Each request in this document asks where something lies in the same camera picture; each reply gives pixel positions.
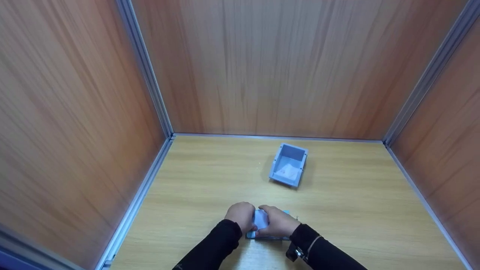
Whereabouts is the person's left forearm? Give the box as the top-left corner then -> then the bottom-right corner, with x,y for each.
172,219 -> 243,270

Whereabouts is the person's left hand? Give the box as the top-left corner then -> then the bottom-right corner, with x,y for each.
224,202 -> 260,234

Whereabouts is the person's right hand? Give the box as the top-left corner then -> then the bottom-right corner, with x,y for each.
257,205 -> 302,237

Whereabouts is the person's right forearm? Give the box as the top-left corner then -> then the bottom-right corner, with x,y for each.
289,224 -> 369,270

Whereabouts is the blue plastic bin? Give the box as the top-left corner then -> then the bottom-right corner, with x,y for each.
268,143 -> 309,188

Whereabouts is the black wrist band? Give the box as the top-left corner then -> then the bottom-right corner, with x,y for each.
286,235 -> 323,263

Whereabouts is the white packet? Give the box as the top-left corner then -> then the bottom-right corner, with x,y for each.
276,162 -> 303,180

